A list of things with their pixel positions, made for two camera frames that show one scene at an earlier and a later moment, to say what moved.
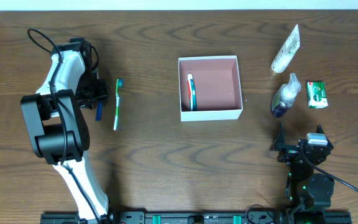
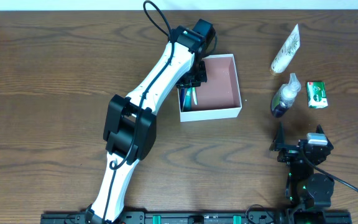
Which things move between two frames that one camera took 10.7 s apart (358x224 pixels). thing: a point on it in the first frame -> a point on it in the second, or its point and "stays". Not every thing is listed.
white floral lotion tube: [289, 47] stays
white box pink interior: [209, 88] stays
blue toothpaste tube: [98, 116] -> [182, 96]
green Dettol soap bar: [316, 94] stays
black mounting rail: [283, 217] stays
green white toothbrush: [119, 83] -> [194, 95]
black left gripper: [97, 94] -> [192, 79]
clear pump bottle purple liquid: [284, 96] stays
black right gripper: [291, 149] stays
